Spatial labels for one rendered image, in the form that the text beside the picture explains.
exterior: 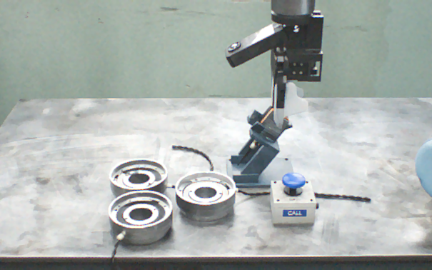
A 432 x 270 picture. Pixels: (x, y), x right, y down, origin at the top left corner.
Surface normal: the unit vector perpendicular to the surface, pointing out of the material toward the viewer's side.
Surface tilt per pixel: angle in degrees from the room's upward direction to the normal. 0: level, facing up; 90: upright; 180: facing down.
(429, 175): 97
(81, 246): 0
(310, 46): 90
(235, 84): 90
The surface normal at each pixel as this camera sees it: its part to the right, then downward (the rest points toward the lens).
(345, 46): 0.00, 0.47
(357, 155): 0.00, -0.88
